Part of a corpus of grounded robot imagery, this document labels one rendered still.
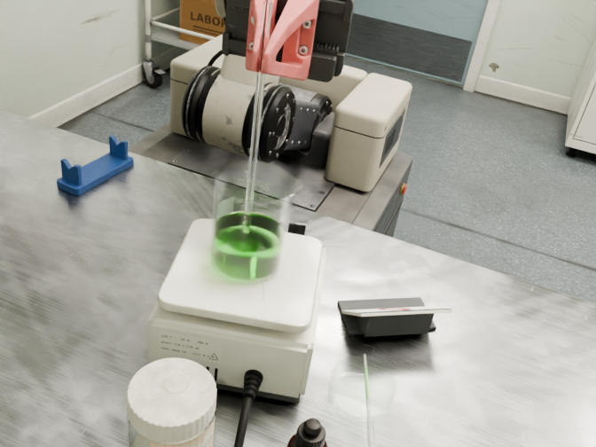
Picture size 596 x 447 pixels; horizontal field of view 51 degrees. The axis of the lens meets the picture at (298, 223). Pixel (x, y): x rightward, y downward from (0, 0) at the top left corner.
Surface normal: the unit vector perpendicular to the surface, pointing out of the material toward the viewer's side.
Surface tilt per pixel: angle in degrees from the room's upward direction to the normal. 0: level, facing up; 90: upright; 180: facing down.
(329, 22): 90
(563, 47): 90
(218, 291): 0
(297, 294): 0
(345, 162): 90
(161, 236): 0
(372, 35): 90
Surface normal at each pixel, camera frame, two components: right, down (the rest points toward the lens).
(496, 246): 0.12, -0.82
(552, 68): -0.37, 0.48
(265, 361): -0.12, 0.55
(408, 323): 0.20, 0.57
